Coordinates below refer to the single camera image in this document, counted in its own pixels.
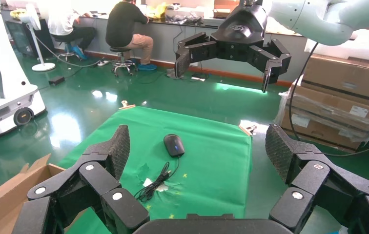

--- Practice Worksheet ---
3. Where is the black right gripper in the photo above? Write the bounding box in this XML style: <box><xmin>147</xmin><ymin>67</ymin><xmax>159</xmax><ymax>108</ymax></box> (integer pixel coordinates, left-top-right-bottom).
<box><xmin>174</xmin><ymin>4</ymin><xmax>292</xmax><ymax>94</ymax></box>

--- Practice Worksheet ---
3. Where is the white standing fan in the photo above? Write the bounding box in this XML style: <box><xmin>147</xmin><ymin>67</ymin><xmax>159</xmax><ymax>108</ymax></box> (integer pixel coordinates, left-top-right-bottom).
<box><xmin>20</xmin><ymin>3</ymin><xmax>56</xmax><ymax>72</ymax></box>

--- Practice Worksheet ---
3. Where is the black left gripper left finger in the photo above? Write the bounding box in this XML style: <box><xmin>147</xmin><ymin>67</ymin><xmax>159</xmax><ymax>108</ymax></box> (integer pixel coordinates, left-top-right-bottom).
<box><xmin>11</xmin><ymin>124</ymin><xmax>149</xmax><ymax>234</ymax></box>

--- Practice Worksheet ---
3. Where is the green table cloth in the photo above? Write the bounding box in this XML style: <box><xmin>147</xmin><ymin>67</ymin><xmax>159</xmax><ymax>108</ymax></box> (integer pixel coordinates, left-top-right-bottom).
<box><xmin>57</xmin><ymin>106</ymin><xmax>253</xmax><ymax>234</ymax></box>

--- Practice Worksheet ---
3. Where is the large closed cardboard box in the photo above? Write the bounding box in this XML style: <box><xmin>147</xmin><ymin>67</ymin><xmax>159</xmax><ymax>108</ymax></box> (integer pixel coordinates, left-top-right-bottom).
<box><xmin>301</xmin><ymin>53</ymin><xmax>369</xmax><ymax>112</ymax></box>

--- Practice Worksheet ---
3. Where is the yellow plastic bag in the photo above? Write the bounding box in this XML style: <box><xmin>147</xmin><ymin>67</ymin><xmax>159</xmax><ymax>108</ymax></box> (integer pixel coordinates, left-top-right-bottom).
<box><xmin>145</xmin><ymin>2</ymin><xmax>167</xmax><ymax>20</ymax></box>

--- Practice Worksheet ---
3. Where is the seated person black shirt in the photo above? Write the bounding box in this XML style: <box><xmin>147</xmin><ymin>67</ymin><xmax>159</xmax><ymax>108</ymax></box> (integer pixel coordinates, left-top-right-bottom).
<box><xmin>105</xmin><ymin>0</ymin><xmax>158</xmax><ymax>72</ymax></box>

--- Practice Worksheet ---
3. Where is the black swivel stool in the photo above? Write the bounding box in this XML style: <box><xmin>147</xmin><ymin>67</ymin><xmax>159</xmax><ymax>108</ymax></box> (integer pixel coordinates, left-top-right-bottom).
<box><xmin>53</xmin><ymin>37</ymin><xmax>82</xmax><ymax>62</ymax></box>
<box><xmin>109</xmin><ymin>47</ymin><xmax>138</xmax><ymax>78</ymax></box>

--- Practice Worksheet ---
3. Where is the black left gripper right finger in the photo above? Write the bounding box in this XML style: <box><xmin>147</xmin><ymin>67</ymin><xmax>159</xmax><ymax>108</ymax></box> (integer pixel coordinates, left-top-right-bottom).
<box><xmin>265</xmin><ymin>123</ymin><xmax>369</xmax><ymax>234</ymax></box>

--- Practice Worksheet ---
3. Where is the seated person white shirt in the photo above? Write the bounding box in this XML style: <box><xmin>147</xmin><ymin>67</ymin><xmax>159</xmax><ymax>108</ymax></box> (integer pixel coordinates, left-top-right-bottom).
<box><xmin>47</xmin><ymin>0</ymin><xmax>97</xmax><ymax>60</ymax></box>

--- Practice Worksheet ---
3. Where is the long grey workbench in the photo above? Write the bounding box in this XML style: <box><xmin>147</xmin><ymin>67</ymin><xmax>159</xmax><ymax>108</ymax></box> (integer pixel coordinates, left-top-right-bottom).
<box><xmin>74</xmin><ymin>13</ymin><xmax>308</xmax><ymax>85</ymax></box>

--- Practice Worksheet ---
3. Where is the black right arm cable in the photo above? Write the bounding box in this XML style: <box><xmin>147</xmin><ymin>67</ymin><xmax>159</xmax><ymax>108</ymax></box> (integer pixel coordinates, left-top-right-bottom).
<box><xmin>288</xmin><ymin>42</ymin><xmax>369</xmax><ymax>158</ymax></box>

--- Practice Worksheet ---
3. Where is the white wheeled robot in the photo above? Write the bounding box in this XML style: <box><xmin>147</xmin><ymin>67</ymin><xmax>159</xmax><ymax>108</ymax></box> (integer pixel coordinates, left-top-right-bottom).
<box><xmin>0</xmin><ymin>0</ymin><xmax>47</xmax><ymax>138</ymax></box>

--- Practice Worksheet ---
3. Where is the black wired computer mouse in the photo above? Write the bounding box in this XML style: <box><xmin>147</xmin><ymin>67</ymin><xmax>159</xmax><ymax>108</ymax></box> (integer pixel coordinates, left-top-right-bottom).
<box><xmin>133</xmin><ymin>134</ymin><xmax>185</xmax><ymax>203</ymax></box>

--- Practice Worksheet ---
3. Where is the plastic wrapped flat cardboard box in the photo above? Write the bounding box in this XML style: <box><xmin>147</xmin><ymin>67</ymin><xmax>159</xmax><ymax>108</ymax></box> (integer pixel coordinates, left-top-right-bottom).
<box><xmin>275</xmin><ymin>111</ymin><xmax>369</xmax><ymax>153</ymax></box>
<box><xmin>286</xmin><ymin>85</ymin><xmax>369</xmax><ymax>132</ymax></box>

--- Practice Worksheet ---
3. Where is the black cabinet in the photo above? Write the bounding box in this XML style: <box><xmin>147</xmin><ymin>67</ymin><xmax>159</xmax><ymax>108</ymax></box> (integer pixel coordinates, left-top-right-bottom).
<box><xmin>5</xmin><ymin>19</ymin><xmax>56</xmax><ymax>59</ymax></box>

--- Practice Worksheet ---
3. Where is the brown box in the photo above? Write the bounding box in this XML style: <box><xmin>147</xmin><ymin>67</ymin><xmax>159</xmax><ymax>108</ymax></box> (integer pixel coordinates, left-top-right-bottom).
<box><xmin>213</xmin><ymin>0</ymin><xmax>241</xmax><ymax>19</ymax></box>

